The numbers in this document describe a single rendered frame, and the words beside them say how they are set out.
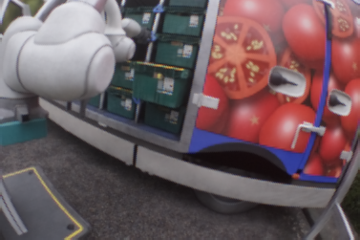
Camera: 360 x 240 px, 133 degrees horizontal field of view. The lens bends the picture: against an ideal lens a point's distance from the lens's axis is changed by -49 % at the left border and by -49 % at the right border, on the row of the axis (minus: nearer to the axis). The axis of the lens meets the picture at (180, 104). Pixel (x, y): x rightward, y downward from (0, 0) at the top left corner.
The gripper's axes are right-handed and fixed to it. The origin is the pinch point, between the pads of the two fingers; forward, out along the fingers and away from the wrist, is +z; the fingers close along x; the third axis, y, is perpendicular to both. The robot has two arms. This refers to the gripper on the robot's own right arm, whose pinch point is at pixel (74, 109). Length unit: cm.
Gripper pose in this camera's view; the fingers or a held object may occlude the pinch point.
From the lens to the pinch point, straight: 76.9
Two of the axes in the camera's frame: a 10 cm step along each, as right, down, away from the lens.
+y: -3.6, 0.7, -9.3
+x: 9.1, 2.4, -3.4
